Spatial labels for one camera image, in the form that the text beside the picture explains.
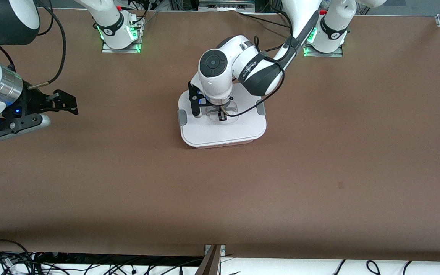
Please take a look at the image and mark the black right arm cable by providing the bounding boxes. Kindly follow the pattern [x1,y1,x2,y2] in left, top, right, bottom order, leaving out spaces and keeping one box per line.
[0,0,67,91]

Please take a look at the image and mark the curled black cable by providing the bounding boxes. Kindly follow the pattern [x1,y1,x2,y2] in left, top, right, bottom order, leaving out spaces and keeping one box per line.
[365,260,382,275]

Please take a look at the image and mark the black cable with white tag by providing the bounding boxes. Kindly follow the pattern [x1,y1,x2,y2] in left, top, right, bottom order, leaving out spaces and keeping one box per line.
[0,253,56,275]

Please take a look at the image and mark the brown table mat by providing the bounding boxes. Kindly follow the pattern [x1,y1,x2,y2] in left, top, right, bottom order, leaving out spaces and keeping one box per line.
[0,8,440,262]

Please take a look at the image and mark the long black cable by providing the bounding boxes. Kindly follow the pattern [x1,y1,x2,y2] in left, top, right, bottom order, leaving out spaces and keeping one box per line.
[104,258,205,275]

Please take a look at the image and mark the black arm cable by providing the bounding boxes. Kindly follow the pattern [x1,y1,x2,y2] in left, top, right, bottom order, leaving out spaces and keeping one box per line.
[0,0,67,91]
[224,36,285,117]

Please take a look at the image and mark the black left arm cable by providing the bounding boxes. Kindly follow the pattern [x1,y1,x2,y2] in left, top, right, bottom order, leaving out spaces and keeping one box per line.
[224,36,285,117]

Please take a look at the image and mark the looped black cable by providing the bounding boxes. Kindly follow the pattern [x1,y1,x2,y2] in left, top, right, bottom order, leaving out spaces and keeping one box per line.
[0,239,34,268]

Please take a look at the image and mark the aluminium post with bracket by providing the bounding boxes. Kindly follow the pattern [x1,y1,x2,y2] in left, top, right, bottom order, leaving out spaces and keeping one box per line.
[194,244,226,275]

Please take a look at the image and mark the white box lid grey clips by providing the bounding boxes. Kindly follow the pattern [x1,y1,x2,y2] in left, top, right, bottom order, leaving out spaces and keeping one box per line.
[177,89,267,147]

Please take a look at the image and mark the translucent pink plastic box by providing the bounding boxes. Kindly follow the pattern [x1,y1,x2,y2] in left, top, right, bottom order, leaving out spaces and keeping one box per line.
[189,138,257,150]

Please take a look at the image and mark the black cable across mat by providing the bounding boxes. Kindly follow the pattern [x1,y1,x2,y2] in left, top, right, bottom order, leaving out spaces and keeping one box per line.
[236,11,293,29]

